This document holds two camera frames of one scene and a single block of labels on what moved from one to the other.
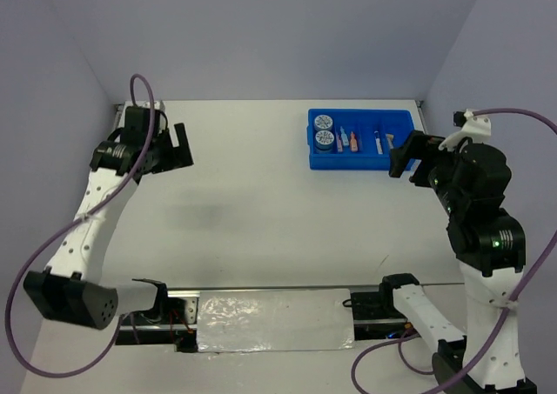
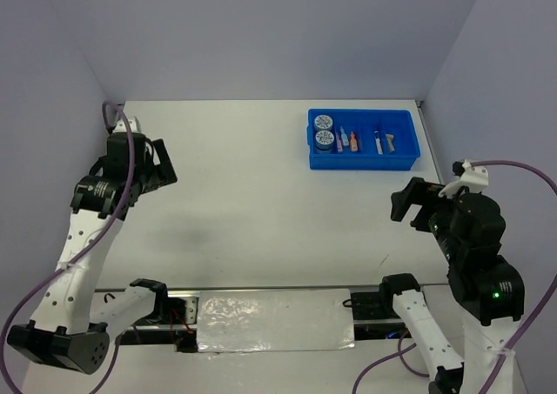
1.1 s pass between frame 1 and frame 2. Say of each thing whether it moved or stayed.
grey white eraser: stayed
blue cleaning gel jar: stayed
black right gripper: moved
